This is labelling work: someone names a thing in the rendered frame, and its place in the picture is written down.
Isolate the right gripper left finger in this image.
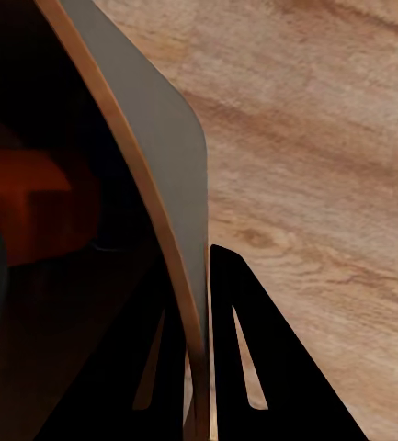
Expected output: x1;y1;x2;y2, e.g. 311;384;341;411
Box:
33;254;186;441

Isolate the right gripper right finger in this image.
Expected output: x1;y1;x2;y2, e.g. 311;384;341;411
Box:
210;244;368;441

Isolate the trash can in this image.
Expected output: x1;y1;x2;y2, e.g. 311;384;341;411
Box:
0;0;210;441

